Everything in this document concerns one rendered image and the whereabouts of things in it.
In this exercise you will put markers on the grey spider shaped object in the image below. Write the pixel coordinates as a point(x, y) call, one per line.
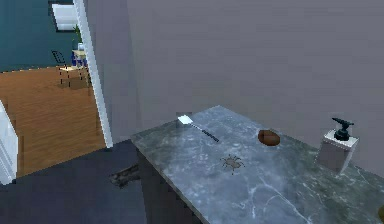
point(232, 162)

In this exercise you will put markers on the white window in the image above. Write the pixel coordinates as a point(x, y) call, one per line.
point(65, 16)

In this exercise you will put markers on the grey marble counter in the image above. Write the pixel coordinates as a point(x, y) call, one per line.
point(273, 186)

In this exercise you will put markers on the white soap dispenser black pump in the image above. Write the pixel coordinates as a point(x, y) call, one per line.
point(337, 149)

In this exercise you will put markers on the white door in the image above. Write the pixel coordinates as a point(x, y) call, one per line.
point(7, 146)

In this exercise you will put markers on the green house plant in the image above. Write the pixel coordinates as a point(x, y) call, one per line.
point(78, 35)

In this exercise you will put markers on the brown potato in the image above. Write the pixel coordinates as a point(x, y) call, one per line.
point(268, 138)

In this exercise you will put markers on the light wooden table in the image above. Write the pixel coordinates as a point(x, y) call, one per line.
point(80, 54)

